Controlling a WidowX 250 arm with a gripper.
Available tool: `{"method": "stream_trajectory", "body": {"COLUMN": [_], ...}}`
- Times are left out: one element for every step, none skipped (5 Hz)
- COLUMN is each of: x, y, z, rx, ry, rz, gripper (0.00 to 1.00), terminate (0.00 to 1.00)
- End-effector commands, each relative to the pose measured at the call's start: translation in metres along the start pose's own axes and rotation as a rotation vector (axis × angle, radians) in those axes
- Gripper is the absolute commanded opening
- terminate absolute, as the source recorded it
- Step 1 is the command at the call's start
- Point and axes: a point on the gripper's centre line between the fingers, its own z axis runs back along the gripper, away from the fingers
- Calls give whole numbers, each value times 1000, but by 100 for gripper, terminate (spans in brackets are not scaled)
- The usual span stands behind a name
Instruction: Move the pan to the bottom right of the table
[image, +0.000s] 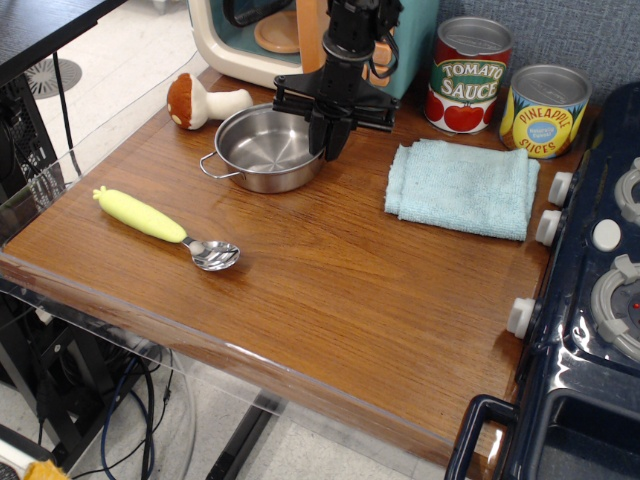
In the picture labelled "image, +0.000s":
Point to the yellow handled spoon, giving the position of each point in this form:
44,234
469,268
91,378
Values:
207,255

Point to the light blue folded cloth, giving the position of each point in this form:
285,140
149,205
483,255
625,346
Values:
463,188

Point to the toy microwave oven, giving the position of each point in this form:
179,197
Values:
291,43

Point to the plush mushroom toy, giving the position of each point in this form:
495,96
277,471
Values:
190,106

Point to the dark blue toy stove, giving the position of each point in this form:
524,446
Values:
576,413

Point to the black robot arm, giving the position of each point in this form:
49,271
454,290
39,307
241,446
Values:
354,23

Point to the pineapple slices can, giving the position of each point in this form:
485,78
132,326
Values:
544,109

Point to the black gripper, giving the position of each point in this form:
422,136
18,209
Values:
338,93

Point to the tomato sauce can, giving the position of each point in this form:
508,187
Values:
469,63

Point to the black side desk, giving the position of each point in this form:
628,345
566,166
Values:
33,30

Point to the small steel pan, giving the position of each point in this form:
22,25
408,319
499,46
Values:
263,151

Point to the black table leg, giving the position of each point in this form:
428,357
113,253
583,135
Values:
237,450

